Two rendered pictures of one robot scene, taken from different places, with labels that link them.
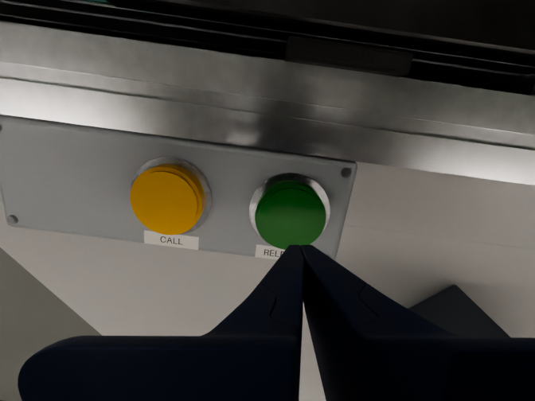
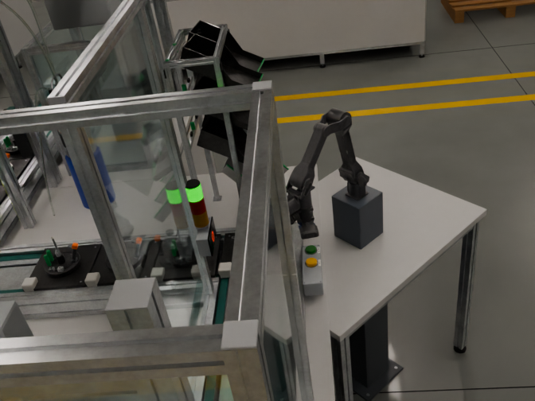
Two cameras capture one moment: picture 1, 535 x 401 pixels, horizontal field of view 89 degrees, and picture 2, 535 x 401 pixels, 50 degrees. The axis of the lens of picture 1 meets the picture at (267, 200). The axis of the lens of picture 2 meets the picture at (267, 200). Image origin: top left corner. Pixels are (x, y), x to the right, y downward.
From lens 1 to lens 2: 2.05 m
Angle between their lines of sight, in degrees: 58
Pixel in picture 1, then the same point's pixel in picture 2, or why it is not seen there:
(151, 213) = (313, 262)
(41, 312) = not seen: outside the picture
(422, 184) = not seen: hidden behind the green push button
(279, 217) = (310, 249)
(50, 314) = not seen: outside the picture
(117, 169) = (308, 269)
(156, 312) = (364, 290)
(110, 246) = (343, 301)
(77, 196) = (314, 274)
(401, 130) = (296, 243)
